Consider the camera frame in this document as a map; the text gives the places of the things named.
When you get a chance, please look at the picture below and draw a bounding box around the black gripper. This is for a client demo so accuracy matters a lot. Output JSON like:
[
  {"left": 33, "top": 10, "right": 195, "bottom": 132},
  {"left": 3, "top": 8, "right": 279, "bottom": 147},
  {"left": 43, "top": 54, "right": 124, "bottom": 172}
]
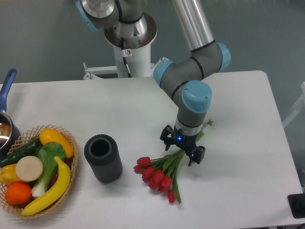
[{"left": 160, "top": 125, "right": 205, "bottom": 167}]

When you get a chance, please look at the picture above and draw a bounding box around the red tulip bouquet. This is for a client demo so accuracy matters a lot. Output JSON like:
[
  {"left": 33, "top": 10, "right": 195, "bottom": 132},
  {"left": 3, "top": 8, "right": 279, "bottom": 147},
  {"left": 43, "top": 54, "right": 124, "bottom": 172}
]
[{"left": 133, "top": 119, "right": 214, "bottom": 204}]

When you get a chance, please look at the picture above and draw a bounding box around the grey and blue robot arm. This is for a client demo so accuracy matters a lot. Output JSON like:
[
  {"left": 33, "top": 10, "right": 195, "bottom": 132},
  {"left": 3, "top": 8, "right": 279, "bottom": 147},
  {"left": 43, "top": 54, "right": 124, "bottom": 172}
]
[{"left": 76, "top": 0, "right": 231, "bottom": 164}]

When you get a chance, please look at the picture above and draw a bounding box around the dark grey ribbed vase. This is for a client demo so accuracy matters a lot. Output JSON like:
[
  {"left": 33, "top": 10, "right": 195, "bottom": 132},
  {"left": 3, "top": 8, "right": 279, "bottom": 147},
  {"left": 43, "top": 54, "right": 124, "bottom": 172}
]
[{"left": 84, "top": 134, "right": 122, "bottom": 183}]

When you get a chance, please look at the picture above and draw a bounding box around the red fruit in basket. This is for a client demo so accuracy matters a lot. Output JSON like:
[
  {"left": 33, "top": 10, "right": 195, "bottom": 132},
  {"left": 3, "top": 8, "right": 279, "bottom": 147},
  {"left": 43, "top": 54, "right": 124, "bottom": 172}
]
[{"left": 49, "top": 158, "right": 72, "bottom": 188}]

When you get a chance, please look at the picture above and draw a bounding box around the yellow banana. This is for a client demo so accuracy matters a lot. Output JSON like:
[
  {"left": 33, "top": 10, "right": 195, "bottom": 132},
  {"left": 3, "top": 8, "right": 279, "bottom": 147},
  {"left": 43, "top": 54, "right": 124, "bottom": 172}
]
[{"left": 21, "top": 156, "right": 71, "bottom": 216}]

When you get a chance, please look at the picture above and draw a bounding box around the black device at edge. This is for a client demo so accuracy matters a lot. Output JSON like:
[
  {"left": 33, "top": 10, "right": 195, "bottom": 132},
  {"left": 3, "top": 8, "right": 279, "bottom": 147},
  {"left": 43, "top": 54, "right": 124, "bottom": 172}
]
[{"left": 287, "top": 193, "right": 305, "bottom": 219}]

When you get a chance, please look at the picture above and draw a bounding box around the green bok choy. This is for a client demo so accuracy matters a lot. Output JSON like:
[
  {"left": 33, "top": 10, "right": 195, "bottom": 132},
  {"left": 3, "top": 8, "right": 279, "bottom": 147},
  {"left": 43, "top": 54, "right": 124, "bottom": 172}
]
[{"left": 32, "top": 142, "right": 66, "bottom": 198}]

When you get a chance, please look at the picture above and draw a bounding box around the yellow squash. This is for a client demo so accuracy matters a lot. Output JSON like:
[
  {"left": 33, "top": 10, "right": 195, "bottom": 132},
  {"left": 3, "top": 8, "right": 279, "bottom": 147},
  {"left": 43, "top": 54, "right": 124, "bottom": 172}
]
[{"left": 39, "top": 128, "right": 74, "bottom": 158}]

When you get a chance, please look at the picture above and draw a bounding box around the green cucumber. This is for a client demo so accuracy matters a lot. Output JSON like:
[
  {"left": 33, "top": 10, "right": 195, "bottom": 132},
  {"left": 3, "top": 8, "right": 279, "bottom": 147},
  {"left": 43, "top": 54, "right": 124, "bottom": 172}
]
[{"left": 0, "top": 138, "right": 42, "bottom": 168}]

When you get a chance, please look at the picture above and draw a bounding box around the beige round disc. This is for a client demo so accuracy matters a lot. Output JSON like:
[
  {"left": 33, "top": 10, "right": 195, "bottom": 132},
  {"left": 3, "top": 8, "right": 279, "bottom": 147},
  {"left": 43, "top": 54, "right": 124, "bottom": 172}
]
[{"left": 15, "top": 156, "right": 43, "bottom": 182}]

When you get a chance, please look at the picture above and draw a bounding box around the woven wicker basket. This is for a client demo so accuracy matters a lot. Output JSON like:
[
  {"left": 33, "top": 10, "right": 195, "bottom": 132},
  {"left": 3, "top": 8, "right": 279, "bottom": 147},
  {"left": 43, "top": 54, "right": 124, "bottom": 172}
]
[{"left": 0, "top": 124, "right": 79, "bottom": 219}]

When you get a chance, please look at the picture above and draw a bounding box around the orange fruit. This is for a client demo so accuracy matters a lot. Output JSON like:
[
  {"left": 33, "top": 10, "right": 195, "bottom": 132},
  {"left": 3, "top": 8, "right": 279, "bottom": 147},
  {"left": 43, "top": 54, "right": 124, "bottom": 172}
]
[{"left": 5, "top": 182, "right": 31, "bottom": 205}]

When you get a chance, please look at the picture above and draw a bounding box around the yellow bell pepper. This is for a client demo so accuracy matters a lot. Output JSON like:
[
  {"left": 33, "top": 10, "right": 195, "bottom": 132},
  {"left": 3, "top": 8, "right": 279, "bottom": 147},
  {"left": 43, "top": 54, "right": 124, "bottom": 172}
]
[{"left": 0, "top": 164, "right": 21, "bottom": 185}]

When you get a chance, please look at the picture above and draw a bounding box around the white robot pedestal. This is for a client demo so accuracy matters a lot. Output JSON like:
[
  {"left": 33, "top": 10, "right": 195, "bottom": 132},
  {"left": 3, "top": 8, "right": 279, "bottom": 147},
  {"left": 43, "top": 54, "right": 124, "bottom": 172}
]
[{"left": 83, "top": 12, "right": 157, "bottom": 79}]

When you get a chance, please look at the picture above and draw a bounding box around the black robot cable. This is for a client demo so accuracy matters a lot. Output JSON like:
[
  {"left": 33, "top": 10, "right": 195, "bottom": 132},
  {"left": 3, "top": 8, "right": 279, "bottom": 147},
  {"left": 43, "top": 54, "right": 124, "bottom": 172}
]
[{"left": 120, "top": 37, "right": 132, "bottom": 78}]

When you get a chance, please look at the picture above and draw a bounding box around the white frame at right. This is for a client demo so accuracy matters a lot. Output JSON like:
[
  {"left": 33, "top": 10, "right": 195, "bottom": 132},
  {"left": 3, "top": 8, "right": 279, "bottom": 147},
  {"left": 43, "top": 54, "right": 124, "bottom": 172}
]
[{"left": 282, "top": 82, "right": 305, "bottom": 129}]

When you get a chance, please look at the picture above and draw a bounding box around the blue handled saucepan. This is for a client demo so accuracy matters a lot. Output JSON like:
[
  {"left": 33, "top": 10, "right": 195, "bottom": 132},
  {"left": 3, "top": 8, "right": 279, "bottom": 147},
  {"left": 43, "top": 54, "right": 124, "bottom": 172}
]
[{"left": 0, "top": 69, "right": 20, "bottom": 160}]

